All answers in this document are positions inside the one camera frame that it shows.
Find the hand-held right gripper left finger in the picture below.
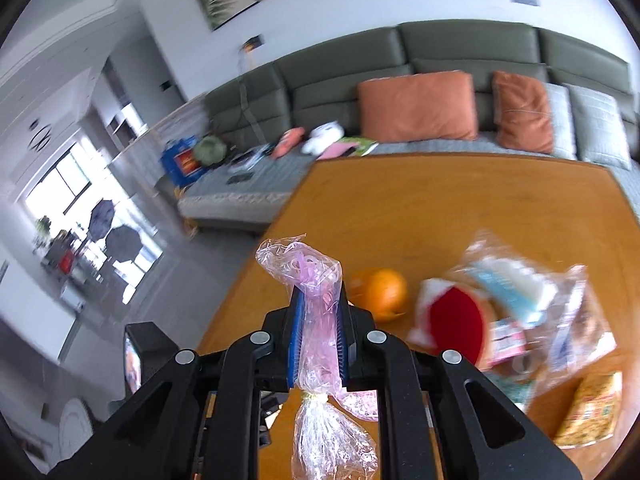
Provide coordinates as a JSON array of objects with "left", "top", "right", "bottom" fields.
[{"left": 50, "top": 287, "right": 304, "bottom": 480}]

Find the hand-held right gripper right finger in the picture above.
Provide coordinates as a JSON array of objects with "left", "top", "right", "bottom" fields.
[{"left": 335, "top": 280, "right": 583, "bottom": 480}]

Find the pink clear plastic bag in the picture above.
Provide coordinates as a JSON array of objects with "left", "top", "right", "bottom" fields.
[{"left": 256, "top": 233, "right": 381, "bottom": 480}]

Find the orange fruit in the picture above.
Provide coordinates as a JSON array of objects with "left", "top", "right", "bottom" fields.
[{"left": 350, "top": 268, "right": 408, "bottom": 323}]

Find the red and white packet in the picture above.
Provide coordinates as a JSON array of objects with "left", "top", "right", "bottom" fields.
[{"left": 407, "top": 278, "right": 496, "bottom": 368}]

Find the small pink and white packet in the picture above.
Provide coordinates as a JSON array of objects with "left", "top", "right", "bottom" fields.
[{"left": 490, "top": 320, "right": 529, "bottom": 361}]

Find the white and blue clear packet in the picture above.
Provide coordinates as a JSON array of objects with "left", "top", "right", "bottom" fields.
[{"left": 450, "top": 232, "right": 558, "bottom": 328}]

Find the green packet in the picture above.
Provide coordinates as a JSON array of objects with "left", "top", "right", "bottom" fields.
[{"left": 492, "top": 375, "right": 539, "bottom": 412}]

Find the dark items pile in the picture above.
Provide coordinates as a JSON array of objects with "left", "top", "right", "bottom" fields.
[{"left": 227, "top": 144, "right": 274, "bottom": 169}]

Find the pink book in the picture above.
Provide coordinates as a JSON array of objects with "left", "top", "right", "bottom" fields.
[{"left": 317, "top": 142, "right": 359, "bottom": 161}]

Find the dark umbrella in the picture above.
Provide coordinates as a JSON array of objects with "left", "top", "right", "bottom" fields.
[
  {"left": 106, "top": 226, "right": 142, "bottom": 263},
  {"left": 89, "top": 200, "right": 115, "bottom": 236}
]

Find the green book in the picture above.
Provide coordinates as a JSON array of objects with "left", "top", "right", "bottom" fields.
[{"left": 345, "top": 136, "right": 379, "bottom": 156}]

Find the pink plush toy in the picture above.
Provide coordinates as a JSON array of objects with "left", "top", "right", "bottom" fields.
[{"left": 271, "top": 127, "right": 306, "bottom": 159}]

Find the white plush toy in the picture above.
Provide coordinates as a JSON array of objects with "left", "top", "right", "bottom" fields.
[{"left": 301, "top": 121, "right": 345, "bottom": 156}]

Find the green hat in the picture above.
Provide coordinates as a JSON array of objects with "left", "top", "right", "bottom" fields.
[{"left": 192, "top": 135, "right": 229, "bottom": 169}]

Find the blue shopping bag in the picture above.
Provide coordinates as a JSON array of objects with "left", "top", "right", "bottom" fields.
[{"left": 161, "top": 136, "right": 211, "bottom": 189}]

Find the large orange pillow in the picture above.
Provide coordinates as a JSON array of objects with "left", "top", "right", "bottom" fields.
[{"left": 357, "top": 71, "right": 479, "bottom": 144}]

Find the yellow snack packet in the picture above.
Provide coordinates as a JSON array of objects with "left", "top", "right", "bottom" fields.
[{"left": 554, "top": 371, "right": 624, "bottom": 449}]

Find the small orange pillow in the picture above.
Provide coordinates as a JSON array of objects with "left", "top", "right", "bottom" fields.
[{"left": 492, "top": 71, "right": 555, "bottom": 155}]

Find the narrow grey quilted pillow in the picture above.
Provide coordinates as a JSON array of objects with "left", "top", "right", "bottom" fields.
[{"left": 545, "top": 82, "right": 579, "bottom": 161}]

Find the green sofa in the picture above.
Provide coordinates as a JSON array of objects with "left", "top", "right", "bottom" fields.
[{"left": 177, "top": 20, "right": 640, "bottom": 235}]

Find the round ceiling light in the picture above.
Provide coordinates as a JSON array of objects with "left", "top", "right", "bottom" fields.
[{"left": 27, "top": 122, "right": 54, "bottom": 149}]

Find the wide grey quilted pillow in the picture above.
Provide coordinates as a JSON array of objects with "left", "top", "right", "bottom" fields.
[{"left": 562, "top": 83, "right": 632, "bottom": 171}]

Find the white charging cable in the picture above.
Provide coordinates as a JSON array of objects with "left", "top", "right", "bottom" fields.
[{"left": 238, "top": 52, "right": 267, "bottom": 142}]

